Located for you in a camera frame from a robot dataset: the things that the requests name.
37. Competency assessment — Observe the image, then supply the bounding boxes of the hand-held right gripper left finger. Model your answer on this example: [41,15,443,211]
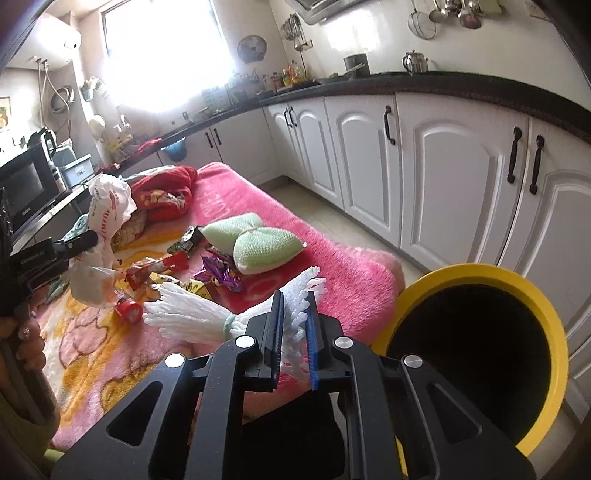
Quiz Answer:
[51,291,284,480]

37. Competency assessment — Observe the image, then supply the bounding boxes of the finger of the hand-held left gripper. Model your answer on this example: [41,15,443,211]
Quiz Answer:
[53,229,100,259]

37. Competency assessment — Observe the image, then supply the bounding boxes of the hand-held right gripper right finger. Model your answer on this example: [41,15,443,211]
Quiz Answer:
[307,292,539,480]

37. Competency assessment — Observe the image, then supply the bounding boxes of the white plastic bag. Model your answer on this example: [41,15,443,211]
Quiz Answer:
[68,174,137,310]

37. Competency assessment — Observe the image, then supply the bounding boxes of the green knitted pouch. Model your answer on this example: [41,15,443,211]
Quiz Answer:
[202,212,308,276]

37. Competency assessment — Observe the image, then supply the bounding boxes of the purple snack wrapper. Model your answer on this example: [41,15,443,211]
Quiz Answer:
[193,251,243,294]

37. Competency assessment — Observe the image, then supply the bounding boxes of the red can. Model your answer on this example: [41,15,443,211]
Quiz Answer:
[115,295,144,324]

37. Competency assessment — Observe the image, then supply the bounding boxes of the white foam fruit net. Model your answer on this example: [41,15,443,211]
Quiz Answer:
[142,265,329,384]

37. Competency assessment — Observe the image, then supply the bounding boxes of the yellow trash bin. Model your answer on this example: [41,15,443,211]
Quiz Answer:
[372,264,570,480]

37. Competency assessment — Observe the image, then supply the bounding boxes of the person's left forearm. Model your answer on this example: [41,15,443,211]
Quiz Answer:
[0,392,63,467]

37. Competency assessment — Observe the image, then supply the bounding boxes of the person's left hand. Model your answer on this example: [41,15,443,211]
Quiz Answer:
[0,286,46,366]

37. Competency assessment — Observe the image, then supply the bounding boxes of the light teal cloth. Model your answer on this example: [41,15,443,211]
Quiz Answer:
[69,213,92,241]

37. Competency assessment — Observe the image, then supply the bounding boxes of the black microwave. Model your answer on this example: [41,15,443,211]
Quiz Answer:
[0,143,70,241]

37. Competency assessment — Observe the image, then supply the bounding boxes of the grey plastic storage box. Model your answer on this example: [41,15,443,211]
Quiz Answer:
[59,154,93,188]

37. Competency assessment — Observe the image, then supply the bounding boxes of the yellow snack wrapper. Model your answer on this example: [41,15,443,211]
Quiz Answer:
[178,277,213,301]

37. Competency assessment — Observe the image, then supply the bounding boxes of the pink printed blanket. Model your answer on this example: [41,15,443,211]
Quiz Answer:
[34,161,404,450]

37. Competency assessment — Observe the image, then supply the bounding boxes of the red snack wrapper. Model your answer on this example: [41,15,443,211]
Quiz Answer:
[126,255,189,291]

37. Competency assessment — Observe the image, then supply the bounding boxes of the black electric kettle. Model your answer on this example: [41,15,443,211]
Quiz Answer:
[28,127,59,160]

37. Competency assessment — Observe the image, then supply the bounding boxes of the dark snack bar wrapper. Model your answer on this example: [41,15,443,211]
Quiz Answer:
[167,226,204,254]

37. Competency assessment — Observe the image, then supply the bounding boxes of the red printed cloth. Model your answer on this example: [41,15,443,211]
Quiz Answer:
[111,165,199,250]

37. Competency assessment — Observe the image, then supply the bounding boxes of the blue hanging bucket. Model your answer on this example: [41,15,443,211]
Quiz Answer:
[163,137,188,162]

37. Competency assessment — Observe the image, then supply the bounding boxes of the white water heater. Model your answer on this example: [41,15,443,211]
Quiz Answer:
[16,30,83,70]

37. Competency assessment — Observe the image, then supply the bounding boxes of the white kitchen cabinets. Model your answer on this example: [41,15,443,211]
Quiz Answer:
[175,71,591,425]

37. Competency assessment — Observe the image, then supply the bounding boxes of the window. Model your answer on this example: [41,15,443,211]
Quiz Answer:
[102,0,241,112]

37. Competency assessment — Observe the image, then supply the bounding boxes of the group of condiment bottles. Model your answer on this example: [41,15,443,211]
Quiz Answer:
[281,60,307,88]

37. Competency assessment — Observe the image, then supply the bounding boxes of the black pot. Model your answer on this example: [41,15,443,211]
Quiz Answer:
[344,53,371,77]

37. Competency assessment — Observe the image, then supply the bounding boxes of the steel kettle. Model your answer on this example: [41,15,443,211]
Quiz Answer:
[403,50,430,75]

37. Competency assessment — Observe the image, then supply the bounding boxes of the range hood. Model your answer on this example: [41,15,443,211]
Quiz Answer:
[285,0,357,25]

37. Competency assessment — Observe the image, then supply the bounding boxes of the hanging steel ladles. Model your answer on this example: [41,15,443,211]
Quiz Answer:
[428,0,484,29]

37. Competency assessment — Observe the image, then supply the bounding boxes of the wall-mounted utensil holder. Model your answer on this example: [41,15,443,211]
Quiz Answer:
[80,76,110,100]

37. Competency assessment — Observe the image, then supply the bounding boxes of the wire dish rack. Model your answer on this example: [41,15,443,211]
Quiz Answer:
[202,71,262,112]

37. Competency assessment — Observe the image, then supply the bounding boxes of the round wall fan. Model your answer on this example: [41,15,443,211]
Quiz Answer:
[237,34,268,64]

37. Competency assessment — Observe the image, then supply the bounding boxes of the hanging wire strainer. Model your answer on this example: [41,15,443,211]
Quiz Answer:
[407,0,437,38]

